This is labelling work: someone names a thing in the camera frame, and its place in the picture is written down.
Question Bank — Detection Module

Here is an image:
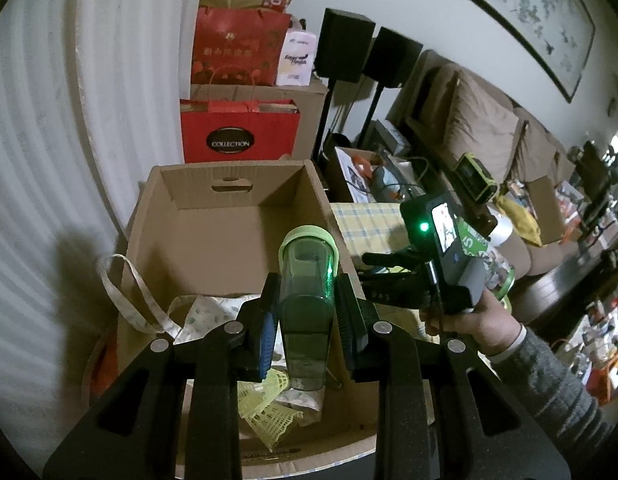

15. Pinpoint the green black device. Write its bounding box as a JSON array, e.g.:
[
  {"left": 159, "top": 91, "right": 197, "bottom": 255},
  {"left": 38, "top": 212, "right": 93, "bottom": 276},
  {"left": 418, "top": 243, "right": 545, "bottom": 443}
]
[{"left": 451, "top": 152, "right": 498, "bottom": 202}]

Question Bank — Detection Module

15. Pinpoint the open box with papers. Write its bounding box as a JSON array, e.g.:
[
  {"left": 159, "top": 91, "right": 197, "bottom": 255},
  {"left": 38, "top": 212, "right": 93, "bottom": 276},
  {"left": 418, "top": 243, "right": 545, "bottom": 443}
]
[{"left": 333, "top": 146, "right": 420, "bottom": 203}]

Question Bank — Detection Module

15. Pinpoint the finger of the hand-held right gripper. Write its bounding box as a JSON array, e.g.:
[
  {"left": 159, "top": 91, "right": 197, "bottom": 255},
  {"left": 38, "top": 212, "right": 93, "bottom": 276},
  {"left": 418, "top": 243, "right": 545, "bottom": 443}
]
[
  {"left": 363, "top": 271, "right": 434, "bottom": 309},
  {"left": 361, "top": 247, "right": 426, "bottom": 269}
]

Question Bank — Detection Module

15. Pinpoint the white dome device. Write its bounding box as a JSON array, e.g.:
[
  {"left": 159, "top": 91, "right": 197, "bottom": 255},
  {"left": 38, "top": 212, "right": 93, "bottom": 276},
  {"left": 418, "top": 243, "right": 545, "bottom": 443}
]
[{"left": 488, "top": 219, "right": 516, "bottom": 248}]

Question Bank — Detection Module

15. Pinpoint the green snack can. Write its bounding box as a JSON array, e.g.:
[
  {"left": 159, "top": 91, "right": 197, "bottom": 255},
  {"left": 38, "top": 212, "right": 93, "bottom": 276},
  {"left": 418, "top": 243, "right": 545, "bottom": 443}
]
[{"left": 463, "top": 231, "right": 516, "bottom": 303}]

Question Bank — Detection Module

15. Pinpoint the person's right hand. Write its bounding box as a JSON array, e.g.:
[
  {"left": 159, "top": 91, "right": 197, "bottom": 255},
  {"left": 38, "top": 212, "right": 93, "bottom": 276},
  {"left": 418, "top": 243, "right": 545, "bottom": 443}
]
[{"left": 419, "top": 287, "right": 528, "bottom": 359}]

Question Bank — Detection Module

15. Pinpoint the large tan cushion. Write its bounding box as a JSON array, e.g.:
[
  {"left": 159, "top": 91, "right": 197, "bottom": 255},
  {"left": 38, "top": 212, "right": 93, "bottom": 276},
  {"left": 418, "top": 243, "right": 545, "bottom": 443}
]
[{"left": 440, "top": 66, "right": 521, "bottom": 182}]

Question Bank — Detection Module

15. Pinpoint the yellow plaid tablecloth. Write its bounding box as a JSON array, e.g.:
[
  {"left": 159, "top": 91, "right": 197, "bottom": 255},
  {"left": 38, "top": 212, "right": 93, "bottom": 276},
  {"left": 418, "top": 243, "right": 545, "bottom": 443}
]
[{"left": 330, "top": 201, "right": 430, "bottom": 281}]

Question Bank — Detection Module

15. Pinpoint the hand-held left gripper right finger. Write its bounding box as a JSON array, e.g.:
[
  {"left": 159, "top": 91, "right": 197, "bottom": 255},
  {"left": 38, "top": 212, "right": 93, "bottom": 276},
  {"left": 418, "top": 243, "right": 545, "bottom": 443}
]
[{"left": 336, "top": 272, "right": 572, "bottom": 480}]

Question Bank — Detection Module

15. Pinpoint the black speaker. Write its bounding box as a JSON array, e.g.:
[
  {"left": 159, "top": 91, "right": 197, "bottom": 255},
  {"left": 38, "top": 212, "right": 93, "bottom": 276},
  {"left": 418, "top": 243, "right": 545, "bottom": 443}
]
[
  {"left": 363, "top": 26, "right": 423, "bottom": 89},
  {"left": 313, "top": 8, "right": 377, "bottom": 84}
]

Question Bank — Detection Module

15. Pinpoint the small cardboard box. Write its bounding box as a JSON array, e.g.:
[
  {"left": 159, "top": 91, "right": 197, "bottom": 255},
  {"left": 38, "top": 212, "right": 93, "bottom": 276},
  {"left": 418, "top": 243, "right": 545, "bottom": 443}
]
[{"left": 526, "top": 175, "right": 563, "bottom": 246}]

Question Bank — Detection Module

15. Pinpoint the white curtain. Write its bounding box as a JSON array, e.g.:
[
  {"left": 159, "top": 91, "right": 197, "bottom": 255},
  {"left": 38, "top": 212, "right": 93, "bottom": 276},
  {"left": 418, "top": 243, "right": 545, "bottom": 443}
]
[{"left": 0, "top": 0, "right": 210, "bottom": 461}]

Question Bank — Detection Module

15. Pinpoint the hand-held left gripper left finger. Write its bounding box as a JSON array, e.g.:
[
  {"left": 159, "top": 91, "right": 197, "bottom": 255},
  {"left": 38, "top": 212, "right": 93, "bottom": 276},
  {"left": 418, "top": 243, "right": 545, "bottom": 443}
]
[{"left": 41, "top": 272, "right": 282, "bottom": 480}]

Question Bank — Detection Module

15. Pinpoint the green transparent bottle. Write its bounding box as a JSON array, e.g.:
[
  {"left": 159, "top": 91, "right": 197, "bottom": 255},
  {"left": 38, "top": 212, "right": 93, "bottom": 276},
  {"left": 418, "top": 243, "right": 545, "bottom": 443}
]
[{"left": 278, "top": 226, "right": 341, "bottom": 392}]

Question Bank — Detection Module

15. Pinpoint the floral cloth bag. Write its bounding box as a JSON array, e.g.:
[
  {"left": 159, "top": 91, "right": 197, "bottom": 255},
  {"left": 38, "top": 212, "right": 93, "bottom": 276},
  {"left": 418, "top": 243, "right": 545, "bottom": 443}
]
[{"left": 98, "top": 254, "right": 326, "bottom": 413}]

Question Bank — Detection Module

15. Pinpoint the black speaker stand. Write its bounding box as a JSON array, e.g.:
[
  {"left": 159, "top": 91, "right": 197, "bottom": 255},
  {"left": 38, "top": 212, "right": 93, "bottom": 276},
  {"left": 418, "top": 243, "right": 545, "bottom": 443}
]
[
  {"left": 311, "top": 80, "right": 337, "bottom": 161},
  {"left": 356, "top": 85, "right": 387, "bottom": 147}
]

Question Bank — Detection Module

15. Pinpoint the brown sofa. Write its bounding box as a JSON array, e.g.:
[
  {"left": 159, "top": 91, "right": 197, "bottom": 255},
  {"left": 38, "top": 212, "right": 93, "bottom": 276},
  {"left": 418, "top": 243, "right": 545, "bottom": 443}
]
[{"left": 386, "top": 49, "right": 618, "bottom": 321}]

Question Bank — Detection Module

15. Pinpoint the grey box device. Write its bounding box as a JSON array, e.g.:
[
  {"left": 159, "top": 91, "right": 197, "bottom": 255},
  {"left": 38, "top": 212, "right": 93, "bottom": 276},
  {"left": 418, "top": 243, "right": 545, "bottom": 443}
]
[{"left": 369, "top": 119, "right": 410, "bottom": 157}]

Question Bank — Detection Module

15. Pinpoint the yellow cloth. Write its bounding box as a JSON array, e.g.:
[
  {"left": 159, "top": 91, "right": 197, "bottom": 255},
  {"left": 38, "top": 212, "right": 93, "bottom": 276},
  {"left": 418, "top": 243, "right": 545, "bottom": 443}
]
[{"left": 496, "top": 194, "right": 543, "bottom": 247}]

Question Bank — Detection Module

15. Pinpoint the red bag with gold print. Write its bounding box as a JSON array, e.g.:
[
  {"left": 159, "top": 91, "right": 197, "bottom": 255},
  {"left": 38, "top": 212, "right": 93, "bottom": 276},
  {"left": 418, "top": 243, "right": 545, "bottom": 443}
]
[{"left": 191, "top": 7, "right": 293, "bottom": 87}]

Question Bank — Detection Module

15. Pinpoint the white pink tissue pack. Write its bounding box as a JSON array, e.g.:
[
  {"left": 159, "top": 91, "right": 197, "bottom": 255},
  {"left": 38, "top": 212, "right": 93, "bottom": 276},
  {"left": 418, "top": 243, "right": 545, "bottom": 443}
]
[{"left": 275, "top": 29, "right": 318, "bottom": 87}]

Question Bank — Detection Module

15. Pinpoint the framed painting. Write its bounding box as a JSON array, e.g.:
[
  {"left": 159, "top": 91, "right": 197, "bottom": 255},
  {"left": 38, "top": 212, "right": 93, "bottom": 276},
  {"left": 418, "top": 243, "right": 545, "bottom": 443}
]
[{"left": 441, "top": 0, "right": 596, "bottom": 104}]

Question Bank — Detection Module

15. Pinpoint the black tripod device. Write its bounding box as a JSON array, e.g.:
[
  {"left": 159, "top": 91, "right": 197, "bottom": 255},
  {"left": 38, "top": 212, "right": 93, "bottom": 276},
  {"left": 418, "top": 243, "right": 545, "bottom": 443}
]
[{"left": 568, "top": 141, "right": 618, "bottom": 252}]

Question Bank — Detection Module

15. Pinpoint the yellow shuttlecock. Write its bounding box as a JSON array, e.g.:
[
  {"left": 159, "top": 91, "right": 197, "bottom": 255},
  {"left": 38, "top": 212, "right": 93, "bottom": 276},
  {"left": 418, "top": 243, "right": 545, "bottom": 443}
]
[
  {"left": 241, "top": 399, "right": 296, "bottom": 452},
  {"left": 237, "top": 367, "right": 291, "bottom": 408}
]

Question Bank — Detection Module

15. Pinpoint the person's right forearm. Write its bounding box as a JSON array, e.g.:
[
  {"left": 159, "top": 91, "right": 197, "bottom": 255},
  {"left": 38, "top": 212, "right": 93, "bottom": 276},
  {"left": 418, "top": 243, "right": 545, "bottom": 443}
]
[{"left": 488, "top": 324, "right": 618, "bottom": 467}]

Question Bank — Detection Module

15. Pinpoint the red bag with oval label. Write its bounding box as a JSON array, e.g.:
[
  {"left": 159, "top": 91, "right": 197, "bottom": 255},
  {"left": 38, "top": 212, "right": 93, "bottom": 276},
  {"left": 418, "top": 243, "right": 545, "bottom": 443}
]
[{"left": 179, "top": 99, "right": 301, "bottom": 164}]

